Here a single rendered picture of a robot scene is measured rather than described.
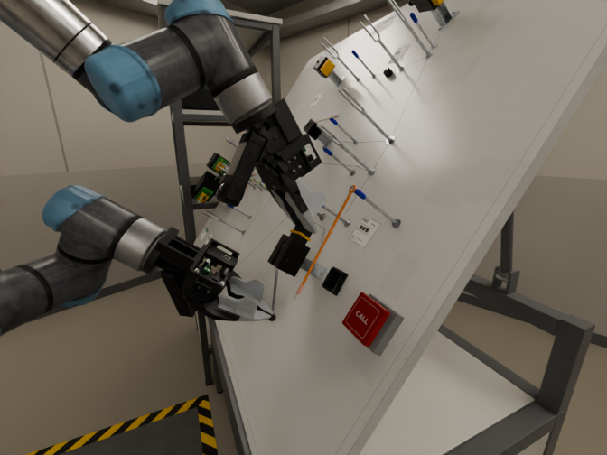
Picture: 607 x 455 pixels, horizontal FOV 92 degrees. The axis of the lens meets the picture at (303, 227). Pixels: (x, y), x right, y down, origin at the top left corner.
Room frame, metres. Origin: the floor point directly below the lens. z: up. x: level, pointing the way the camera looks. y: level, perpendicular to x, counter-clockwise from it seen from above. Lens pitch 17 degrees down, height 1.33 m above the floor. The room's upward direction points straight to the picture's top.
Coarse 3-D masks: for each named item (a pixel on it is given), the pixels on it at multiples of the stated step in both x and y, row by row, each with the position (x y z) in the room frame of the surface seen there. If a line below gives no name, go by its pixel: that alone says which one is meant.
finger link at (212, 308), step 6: (216, 300) 0.41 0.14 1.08; (198, 306) 0.40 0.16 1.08; (204, 306) 0.40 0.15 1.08; (210, 306) 0.40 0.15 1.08; (216, 306) 0.41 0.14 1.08; (204, 312) 0.40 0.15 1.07; (210, 312) 0.39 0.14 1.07; (216, 312) 0.40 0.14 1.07; (222, 312) 0.40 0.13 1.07; (228, 312) 0.41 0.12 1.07; (210, 318) 0.40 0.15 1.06; (216, 318) 0.40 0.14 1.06; (222, 318) 0.40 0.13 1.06; (228, 318) 0.41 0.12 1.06; (234, 318) 0.41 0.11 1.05
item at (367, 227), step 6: (366, 216) 0.49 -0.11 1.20; (360, 222) 0.49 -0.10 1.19; (366, 222) 0.48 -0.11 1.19; (372, 222) 0.47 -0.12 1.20; (378, 222) 0.46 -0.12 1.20; (360, 228) 0.48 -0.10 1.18; (366, 228) 0.47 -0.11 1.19; (372, 228) 0.46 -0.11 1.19; (354, 234) 0.48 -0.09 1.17; (360, 234) 0.47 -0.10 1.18; (366, 234) 0.46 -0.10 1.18; (372, 234) 0.45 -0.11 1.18; (354, 240) 0.47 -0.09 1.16; (360, 240) 0.46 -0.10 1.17; (366, 240) 0.45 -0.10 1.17; (360, 246) 0.45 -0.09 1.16
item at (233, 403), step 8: (208, 320) 0.76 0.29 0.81; (216, 328) 0.65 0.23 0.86; (216, 336) 0.61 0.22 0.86; (216, 344) 0.59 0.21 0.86; (216, 352) 0.60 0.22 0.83; (224, 360) 0.53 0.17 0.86; (224, 368) 0.51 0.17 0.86; (224, 376) 0.49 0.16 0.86; (224, 384) 0.49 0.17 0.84; (232, 392) 0.45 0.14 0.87; (232, 400) 0.43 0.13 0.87; (232, 408) 0.41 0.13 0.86; (232, 416) 0.42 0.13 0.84; (240, 416) 0.39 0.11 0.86; (232, 424) 0.43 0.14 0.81; (240, 424) 0.38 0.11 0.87; (240, 432) 0.36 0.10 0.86; (240, 440) 0.35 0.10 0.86; (240, 448) 0.35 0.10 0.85; (248, 448) 0.34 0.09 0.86
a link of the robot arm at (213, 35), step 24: (192, 0) 0.41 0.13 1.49; (216, 0) 0.43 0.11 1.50; (168, 24) 0.42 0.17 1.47; (192, 24) 0.41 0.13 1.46; (216, 24) 0.42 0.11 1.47; (216, 48) 0.41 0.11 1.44; (240, 48) 0.43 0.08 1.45; (216, 72) 0.42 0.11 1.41; (240, 72) 0.43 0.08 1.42; (216, 96) 0.47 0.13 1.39
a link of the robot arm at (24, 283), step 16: (0, 272) 0.34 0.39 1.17; (16, 272) 0.35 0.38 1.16; (32, 272) 0.36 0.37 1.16; (0, 288) 0.32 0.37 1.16; (16, 288) 0.33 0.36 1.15; (32, 288) 0.34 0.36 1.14; (48, 288) 0.36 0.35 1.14; (0, 304) 0.31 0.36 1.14; (16, 304) 0.32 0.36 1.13; (32, 304) 0.33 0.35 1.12; (48, 304) 0.35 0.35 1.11; (0, 320) 0.30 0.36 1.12; (16, 320) 0.32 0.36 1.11
